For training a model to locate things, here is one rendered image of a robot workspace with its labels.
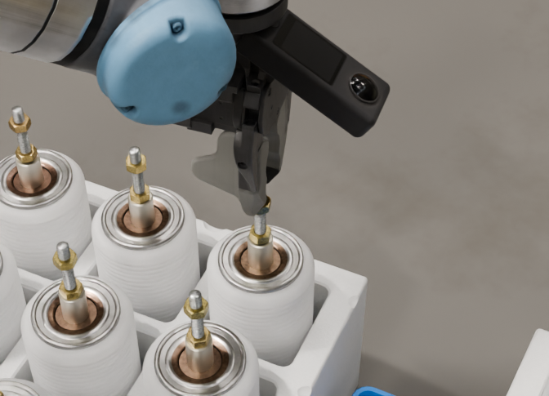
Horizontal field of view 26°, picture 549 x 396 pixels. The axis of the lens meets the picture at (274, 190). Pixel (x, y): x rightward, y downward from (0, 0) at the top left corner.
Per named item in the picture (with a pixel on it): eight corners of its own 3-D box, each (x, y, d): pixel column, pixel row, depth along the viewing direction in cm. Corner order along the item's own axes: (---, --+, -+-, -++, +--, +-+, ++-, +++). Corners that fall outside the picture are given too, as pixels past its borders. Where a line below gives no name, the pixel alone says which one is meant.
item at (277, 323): (195, 393, 117) (185, 277, 104) (243, 323, 123) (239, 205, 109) (282, 433, 114) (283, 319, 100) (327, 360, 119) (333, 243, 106)
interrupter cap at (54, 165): (38, 223, 108) (37, 218, 108) (-25, 192, 111) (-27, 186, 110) (89, 172, 113) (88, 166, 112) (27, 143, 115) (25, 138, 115)
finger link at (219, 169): (198, 199, 99) (199, 108, 93) (266, 215, 98) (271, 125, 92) (185, 222, 97) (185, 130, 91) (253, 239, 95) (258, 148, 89)
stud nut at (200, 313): (190, 298, 93) (189, 291, 93) (211, 304, 93) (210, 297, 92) (181, 318, 92) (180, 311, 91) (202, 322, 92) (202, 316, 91)
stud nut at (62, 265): (55, 273, 95) (53, 266, 95) (51, 256, 96) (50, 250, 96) (79, 267, 95) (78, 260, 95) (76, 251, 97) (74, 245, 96)
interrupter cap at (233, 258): (202, 275, 104) (201, 270, 104) (244, 219, 109) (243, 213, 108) (278, 308, 102) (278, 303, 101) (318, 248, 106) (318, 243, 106)
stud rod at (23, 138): (37, 168, 110) (24, 109, 105) (28, 173, 110) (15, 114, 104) (30, 162, 111) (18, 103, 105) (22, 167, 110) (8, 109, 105)
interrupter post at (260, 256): (242, 266, 105) (241, 242, 102) (255, 247, 106) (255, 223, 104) (265, 276, 104) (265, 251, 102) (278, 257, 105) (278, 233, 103)
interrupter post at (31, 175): (34, 194, 111) (29, 170, 108) (14, 184, 111) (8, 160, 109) (51, 179, 112) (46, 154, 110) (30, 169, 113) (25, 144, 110)
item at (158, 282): (109, 302, 124) (90, 184, 111) (201, 295, 125) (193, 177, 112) (109, 379, 118) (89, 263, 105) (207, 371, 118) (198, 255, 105)
